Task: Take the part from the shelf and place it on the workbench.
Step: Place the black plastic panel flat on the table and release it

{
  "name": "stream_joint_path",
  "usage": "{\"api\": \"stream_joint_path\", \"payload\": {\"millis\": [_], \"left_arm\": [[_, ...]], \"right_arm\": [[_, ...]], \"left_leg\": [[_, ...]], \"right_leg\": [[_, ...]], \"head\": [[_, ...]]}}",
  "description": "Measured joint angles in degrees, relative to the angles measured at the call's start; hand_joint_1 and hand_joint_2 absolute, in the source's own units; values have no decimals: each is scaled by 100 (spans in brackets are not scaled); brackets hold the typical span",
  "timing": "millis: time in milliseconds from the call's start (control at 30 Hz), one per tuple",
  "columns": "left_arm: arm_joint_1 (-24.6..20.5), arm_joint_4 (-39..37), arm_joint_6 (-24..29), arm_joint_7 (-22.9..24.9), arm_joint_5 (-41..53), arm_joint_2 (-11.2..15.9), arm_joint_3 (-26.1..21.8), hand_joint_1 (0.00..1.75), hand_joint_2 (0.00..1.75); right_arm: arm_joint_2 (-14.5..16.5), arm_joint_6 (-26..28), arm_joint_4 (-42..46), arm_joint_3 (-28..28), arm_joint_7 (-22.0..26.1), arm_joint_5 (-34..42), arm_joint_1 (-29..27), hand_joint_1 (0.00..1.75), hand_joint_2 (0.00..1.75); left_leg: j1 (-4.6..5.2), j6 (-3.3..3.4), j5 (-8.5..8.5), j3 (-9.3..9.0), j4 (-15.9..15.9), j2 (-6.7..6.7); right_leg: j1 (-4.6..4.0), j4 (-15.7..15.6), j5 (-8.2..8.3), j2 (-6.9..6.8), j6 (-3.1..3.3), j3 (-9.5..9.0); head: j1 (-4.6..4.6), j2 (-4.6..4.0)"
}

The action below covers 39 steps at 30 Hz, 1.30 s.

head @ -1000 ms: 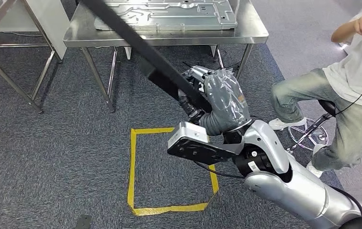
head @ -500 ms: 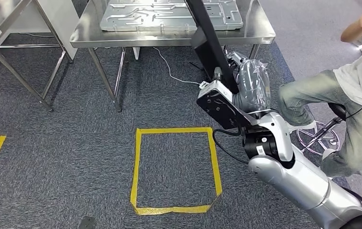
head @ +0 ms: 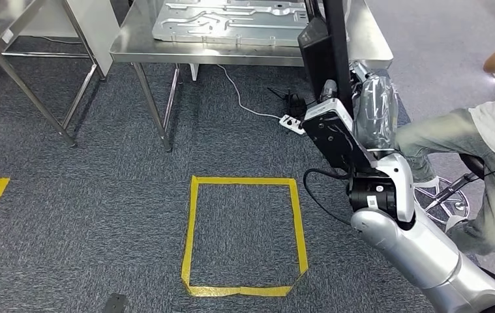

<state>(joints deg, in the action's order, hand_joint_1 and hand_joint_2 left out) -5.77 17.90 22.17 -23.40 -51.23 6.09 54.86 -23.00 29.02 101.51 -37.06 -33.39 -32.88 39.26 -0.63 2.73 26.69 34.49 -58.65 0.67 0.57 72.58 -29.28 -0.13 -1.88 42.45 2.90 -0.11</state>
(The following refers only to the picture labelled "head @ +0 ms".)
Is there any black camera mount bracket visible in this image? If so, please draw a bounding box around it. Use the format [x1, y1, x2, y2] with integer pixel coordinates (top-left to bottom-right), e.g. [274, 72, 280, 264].
[302, 110, 380, 173]

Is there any embossed silver metal panel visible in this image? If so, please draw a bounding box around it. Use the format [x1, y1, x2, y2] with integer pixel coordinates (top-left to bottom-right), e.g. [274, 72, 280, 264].
[152, 0, 322, 48]

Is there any white power strip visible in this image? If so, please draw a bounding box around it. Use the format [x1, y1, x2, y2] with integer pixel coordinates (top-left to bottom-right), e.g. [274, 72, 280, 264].
[278, 114, 308, 136]

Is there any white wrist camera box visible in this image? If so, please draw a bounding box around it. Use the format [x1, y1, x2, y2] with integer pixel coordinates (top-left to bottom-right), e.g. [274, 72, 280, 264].
[304, 98, 354, 130]

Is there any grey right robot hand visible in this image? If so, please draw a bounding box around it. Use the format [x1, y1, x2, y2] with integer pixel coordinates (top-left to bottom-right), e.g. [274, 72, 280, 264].
[350, 60, 400, 152]

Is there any black power adapter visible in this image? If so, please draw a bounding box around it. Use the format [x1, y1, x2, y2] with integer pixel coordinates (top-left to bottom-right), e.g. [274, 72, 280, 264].
[267, 87, 308, 119]

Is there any long black plastic part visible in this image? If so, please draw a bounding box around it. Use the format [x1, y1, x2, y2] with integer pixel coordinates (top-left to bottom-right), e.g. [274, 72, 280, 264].
[297, 0, 355, 117]

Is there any white power strip cable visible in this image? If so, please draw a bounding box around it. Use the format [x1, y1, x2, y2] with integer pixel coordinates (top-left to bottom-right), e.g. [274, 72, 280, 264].
[217, 63, 282, 121]

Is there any stainless steel workbench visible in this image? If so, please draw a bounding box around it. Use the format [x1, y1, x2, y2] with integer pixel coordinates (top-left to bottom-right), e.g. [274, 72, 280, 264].
[110, 0, 394, 153]
[0, 0, 106, 149]

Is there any chrome base stool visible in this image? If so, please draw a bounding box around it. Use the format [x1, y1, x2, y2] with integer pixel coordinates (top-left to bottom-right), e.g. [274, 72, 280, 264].
[414, 153, 487, 226]

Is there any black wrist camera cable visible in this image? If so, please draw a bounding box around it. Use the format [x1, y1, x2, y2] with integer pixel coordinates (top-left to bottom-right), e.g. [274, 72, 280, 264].
[302, 168, 354, 226]

